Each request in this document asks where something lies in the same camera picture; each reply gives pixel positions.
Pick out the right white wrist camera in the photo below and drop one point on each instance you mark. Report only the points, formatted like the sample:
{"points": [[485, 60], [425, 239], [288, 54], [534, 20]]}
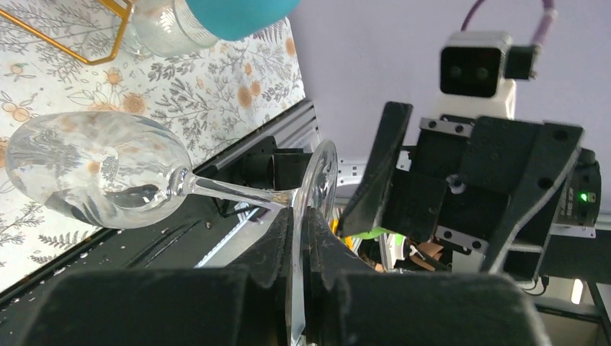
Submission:
{"points": [[479, 71]]}

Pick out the background clutter of boxes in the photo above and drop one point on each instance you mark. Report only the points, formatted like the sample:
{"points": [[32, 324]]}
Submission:
{"points": [[387, 251]]}

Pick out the floral table mat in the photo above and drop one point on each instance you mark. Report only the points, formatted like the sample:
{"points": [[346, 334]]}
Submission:
{"points": [[210, 99]]}

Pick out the gold wire glass rack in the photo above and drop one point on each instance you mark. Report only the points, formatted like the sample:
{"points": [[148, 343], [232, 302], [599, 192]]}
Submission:
{"points": [[89, 32]]}

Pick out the teal wine glass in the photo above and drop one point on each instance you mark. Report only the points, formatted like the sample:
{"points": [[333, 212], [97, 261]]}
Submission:
{"points": [[236, 19]]}

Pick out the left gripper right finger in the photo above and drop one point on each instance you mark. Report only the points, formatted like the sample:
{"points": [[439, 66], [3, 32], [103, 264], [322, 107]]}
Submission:
{"points": [[349, 303]]}

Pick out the short clear glass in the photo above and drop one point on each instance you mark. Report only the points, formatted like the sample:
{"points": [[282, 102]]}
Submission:
{"points": [[164, 28]]}

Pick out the round clear wine glass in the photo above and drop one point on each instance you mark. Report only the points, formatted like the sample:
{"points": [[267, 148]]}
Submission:
{"points": [[124, 171]]}

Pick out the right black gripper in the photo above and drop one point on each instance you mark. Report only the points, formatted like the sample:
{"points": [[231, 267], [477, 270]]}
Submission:
{"points": [[485, 177]]}

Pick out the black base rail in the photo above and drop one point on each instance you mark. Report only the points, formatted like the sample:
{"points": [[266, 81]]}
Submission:
{"points": [[43, 244]]}

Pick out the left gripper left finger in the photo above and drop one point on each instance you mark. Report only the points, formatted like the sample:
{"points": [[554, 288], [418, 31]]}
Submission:
{"points": [[239, 304]]}

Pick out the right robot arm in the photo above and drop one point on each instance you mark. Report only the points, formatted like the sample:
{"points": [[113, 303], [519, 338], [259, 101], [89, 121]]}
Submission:
{"points": [[573, 208]]}

